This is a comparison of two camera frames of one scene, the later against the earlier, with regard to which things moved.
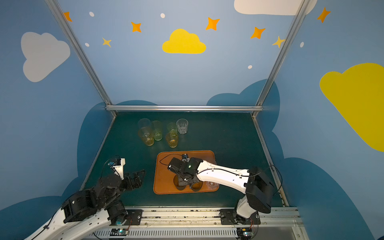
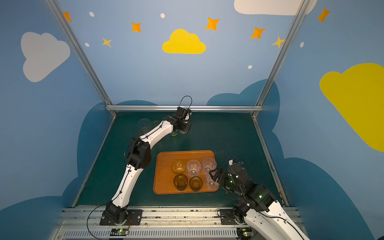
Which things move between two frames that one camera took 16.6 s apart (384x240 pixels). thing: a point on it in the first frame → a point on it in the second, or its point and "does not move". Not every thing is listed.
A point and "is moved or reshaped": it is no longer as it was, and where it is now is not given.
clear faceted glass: [212, 185] does not move
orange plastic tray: [164, 182] does not move
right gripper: [186, 180] → [219, 177]
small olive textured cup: [196, 187] does not move
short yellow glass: [172, 138] is moved or reshaped
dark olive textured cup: [175, 181] does not move
